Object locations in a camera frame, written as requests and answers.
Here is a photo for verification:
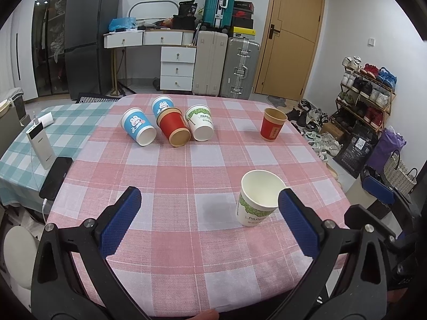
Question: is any white green paper cup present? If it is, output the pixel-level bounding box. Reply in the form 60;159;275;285
185;105;214;142
236;170;287;227

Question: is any front blue rabbit paper cup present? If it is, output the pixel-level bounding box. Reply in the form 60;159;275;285
121;108;156;147

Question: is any blue rabbit paper cup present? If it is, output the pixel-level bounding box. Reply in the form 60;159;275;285
121;108;156;147
151;95;175;118

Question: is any upright red paper cup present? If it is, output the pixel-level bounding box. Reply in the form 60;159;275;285
260;108;287;142

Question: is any lying red paper cup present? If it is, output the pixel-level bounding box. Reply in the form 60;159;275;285
156;107;191;147

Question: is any rear blue rabbit paper cup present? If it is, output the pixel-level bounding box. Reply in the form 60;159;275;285
151;95;175;118

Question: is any lying white green paper cup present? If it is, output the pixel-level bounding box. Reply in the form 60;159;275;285
185;105;214;142

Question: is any person's left hand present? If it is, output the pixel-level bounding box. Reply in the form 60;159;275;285
187;309;219;320

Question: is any white round stool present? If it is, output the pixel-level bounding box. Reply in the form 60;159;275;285
3;226;39;290

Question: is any woven basket bag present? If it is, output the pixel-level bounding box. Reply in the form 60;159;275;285
383;150;418;196

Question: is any pink plaid tablecloth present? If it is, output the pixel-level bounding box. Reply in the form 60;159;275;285
49;94;350;317

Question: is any black smartphone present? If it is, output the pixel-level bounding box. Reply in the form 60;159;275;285
39;157;73;202

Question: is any purple bag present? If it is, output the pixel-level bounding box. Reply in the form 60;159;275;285
366;126;407;173

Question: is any white power bank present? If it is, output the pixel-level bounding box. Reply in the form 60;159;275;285
26;122;57;170

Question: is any teal plaid tablecloth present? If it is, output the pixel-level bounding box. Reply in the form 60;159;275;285
0;102;114;212

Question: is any white paper roll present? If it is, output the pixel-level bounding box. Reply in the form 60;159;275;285
38;112;54;128

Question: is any metal shoe rack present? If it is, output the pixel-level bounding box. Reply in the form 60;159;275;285
330;66;396;136

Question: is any silver aluminium suitcase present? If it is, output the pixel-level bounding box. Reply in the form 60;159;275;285
219;38;260;100

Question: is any white drawer desk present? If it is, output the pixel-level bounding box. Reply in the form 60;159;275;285
104;29;196;92

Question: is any wooden door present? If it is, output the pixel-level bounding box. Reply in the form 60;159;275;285
255;0;326;101

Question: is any blue plastic bag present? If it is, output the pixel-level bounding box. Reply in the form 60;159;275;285
109;17;137;32

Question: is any beige suitcase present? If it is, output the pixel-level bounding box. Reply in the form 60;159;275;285
192;31;228;96

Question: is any glass door display cabinet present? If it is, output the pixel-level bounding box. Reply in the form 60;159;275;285
32;0;69;97

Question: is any dark grey refrigerator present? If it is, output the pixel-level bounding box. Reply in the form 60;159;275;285
64;0;119;100

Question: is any black shoe boxes stack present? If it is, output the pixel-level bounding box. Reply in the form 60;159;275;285
230;1;256;40

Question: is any black bag on desk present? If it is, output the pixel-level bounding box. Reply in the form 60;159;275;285
172;0;197;31

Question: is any teal suitcase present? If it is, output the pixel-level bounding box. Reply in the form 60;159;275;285
202;0;235;33

